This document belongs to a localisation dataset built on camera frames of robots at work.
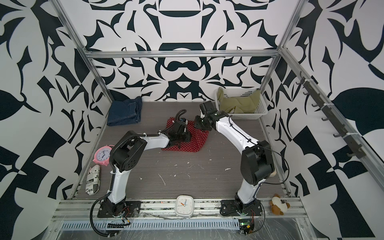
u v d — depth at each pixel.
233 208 0.74
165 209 0.76
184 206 0.73
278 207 0.73
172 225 0.65
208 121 0.63
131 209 0.74
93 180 0.79
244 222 0.72
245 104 1.11
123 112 1.09
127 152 0.54
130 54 0.93
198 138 0.87
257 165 0.46
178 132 0.80
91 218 0.69
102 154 0.89
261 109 1.08
